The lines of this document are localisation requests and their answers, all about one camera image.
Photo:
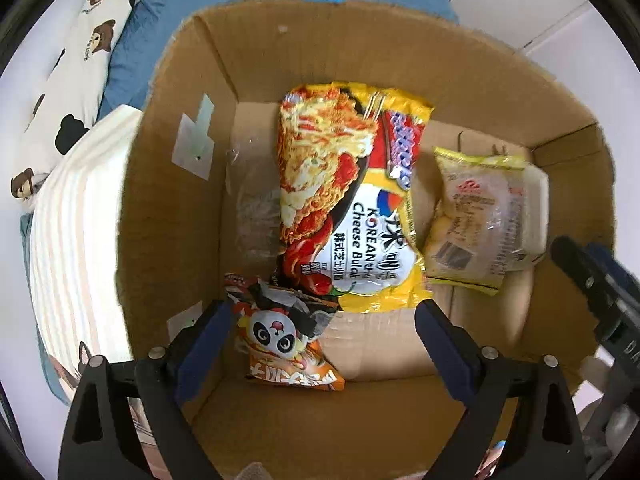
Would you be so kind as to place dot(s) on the white bear print pillow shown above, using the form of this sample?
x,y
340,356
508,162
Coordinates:
x,y
75,60

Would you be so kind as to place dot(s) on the clear plastic bag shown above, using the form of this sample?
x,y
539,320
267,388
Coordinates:
x,y
252,205

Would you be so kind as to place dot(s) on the orange panda snack packet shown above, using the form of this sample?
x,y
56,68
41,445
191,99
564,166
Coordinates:
x,y
280,335

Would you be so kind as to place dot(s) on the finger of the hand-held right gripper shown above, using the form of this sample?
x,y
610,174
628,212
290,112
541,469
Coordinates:
x,y
612,270
570,260

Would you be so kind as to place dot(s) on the clear yellow bread packet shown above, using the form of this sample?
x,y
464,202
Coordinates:
x,y
475,210

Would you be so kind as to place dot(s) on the white paper label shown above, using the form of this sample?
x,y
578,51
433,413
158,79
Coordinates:
x,y
192,145

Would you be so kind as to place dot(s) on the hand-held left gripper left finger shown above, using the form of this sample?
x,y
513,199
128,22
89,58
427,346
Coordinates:
x,y
205,345

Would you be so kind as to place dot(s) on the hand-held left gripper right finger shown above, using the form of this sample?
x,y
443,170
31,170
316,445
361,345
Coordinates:
x,y
440,340

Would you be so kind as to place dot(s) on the white wardrobe door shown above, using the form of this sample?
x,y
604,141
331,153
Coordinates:
x,y
525,5

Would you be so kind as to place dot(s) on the brown cardboard box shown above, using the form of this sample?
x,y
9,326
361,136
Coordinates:
x,y
400,60

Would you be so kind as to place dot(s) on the yellow instant noodle packet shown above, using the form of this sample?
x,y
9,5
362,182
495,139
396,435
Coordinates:
x,y
350,160

